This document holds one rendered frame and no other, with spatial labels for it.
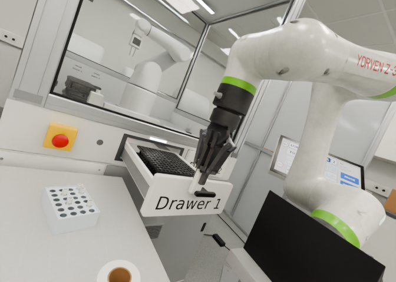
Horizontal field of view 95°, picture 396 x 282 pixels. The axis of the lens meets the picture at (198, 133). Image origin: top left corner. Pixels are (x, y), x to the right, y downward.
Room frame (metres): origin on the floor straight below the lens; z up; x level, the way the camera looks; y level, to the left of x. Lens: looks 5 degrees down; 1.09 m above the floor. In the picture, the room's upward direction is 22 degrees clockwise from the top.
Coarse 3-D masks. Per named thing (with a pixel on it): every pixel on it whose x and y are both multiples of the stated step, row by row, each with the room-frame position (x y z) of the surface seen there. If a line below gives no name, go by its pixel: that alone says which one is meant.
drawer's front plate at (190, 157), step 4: (188, 152) 0.87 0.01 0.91; (192, 152) 0.87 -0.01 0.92; (188, 156) 0.86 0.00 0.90; (192, 156) 0.88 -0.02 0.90; (188, 160) 0.87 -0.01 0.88; (192, 160) 0.88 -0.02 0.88; (192, 164) 0.89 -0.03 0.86; (224, 164) 1.03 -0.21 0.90; (220, 168) 1.02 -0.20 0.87; (224, 168) 1.04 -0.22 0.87; (220, 172) 1.03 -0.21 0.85; (216, 176) 1.02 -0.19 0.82; (220, 176) 1.04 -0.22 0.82
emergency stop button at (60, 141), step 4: (56, 136) 0.51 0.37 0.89; (60, 136) 0.51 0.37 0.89; (64, 136) 0.52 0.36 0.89; (52, 140) 0.50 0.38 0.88; (56, 140) 0.50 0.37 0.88; (60, 140) 0.51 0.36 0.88; (64, 140) 0.52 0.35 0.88; (68, 140) 0.53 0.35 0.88; (52, 144) 0.51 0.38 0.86; (56, 144) 0.51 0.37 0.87; (60, 144) 0.51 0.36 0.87; (64, 144) 0.52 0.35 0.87
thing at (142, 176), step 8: (128, 144) 0.69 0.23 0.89; (136, 144) 0.73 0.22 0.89; (128, 152) 0.64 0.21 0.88; (128, 160) 0.62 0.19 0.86; (136, 160) 0.58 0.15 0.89; (184, 160) 0.79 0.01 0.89; (128, 168) 0.60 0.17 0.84; (136, 168) 0.55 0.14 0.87; (144, 168) 0.52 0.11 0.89; (192, 168) 0.73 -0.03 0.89; (136, 176) 0.54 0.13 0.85; (144, 176) 0.50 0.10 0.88; (152, 176) 0.49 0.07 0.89; (136, 184) 0.53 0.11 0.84; (144, 184) 0.48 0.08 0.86; (144, 192) 0.47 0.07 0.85
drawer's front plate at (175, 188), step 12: (156, 180) 0.42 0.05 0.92; (168, 180) 0.44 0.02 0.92; (180, 180) 0.46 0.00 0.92; (192, 180) 0.48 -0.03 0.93; (156, 192) 0.43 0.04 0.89; (168, 192) 0.45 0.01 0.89; (180, 192) 0.47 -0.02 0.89; (216, 192) 0.55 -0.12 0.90; (228, 192) 0.59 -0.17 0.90; (144, 204) 0.42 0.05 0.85; (156, 204) 0.43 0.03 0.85; (168, 204) 0.46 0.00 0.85; (204, 204) 0.54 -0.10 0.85; (216, 204) 0.57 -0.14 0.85; (144, 216) 0.42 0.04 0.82
